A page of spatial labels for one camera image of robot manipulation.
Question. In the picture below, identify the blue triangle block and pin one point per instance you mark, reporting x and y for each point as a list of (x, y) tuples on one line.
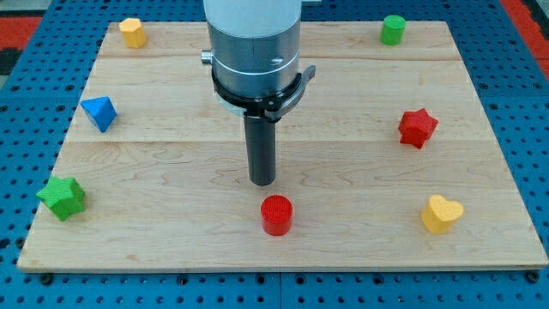
[(100, 111)]

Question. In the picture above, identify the wooden board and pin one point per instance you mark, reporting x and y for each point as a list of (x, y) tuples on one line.
[(167, 188)]

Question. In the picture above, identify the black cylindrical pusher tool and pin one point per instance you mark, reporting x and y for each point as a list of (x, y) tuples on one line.
[(260, 146)]

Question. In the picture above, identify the green cylinder block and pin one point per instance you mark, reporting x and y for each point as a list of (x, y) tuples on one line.
[(392, 30)]

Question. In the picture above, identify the green star block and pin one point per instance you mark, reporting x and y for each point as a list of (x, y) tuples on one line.
[(63, 197)]

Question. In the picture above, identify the red star block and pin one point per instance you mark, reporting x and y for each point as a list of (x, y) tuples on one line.
[(416, 127)]

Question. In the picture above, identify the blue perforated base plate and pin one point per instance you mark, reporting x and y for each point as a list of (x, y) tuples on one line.
[(41, 93)]

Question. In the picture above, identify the red cylinder block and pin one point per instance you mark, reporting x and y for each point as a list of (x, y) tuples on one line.
[(277, 215)]

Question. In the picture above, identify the yellow hexagon block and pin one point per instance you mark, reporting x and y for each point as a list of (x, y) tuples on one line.
[(133, 32)]

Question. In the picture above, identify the yellow heart block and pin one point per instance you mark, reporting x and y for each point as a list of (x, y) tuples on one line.
[(439, 214)]

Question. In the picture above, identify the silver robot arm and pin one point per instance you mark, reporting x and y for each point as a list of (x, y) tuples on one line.
[(255, 49)]

